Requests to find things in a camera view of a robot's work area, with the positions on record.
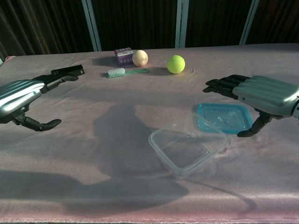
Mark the transparent plastic container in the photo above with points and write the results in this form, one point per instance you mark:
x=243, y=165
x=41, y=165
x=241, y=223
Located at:
x=184, y=151

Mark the beige ball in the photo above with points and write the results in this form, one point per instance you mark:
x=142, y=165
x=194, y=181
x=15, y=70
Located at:
x=139, y=58

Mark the yellow-green tennis ball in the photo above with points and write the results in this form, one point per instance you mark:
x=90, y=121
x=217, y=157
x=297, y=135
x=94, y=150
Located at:
x=176, y=64

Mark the light blue window post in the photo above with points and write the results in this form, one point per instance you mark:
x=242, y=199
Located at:
x=92, y=25
x=181, y=23
x=248, y=23

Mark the dark brown pleated curtain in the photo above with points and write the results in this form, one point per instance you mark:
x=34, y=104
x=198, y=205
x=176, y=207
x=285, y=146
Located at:
x=137, y=23

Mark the pink tablecloth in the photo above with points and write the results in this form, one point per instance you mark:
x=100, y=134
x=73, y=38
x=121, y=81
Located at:
x=70, y=163

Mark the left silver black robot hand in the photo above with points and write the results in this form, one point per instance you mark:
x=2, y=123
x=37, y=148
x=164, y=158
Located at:
x=16, y=98

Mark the blue rimmed container lid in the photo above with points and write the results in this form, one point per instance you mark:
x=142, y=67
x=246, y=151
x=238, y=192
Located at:
x=222, y=117

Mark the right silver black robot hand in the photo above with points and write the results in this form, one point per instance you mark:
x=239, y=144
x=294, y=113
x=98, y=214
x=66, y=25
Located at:
x=268, y=93

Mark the black stapler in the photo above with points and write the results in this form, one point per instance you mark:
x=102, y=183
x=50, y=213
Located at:
x=72, y=69

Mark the small purple box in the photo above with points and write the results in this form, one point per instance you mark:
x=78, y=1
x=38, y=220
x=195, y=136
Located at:
x=122, y=57

